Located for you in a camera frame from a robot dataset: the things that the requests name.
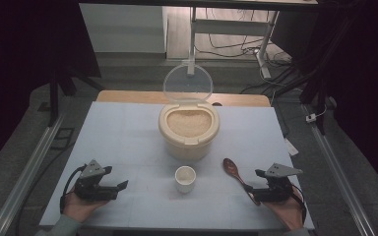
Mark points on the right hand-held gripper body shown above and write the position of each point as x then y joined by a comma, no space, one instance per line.
277,193

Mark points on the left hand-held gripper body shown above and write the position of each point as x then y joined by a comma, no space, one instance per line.
93,191

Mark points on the brown wooden spoon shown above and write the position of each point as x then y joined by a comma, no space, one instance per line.
231,168

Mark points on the white cup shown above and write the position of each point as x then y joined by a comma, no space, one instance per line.
185,183

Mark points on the beige rice container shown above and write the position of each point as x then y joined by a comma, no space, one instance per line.
190,149

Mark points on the rice heap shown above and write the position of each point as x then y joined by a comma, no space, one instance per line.
189,124

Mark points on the person's left hand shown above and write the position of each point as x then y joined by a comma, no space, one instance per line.
78,208

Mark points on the person's right hand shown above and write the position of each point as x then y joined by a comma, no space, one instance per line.
288,213

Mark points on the white table mat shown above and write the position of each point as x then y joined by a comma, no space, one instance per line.
128,137

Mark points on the white paper tag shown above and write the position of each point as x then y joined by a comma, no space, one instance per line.
291,147

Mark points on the small white plug box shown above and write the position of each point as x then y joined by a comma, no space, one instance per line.
310,118

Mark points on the wooden table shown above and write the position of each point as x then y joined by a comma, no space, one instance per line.
128,97

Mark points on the black table grommet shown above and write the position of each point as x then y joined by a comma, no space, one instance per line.
217,104

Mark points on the black stand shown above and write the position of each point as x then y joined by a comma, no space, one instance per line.
321,82
54,95

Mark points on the clear round container lid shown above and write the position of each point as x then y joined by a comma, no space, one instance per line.
187,82

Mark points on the white cabinet panel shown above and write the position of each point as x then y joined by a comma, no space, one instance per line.
121,29

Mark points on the black floor frame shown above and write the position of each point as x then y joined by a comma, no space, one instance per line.
62,139

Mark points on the aluminium rail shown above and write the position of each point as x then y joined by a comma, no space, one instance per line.
338,170
29,164

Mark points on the white desk frame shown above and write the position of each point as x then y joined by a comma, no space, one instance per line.
229,28

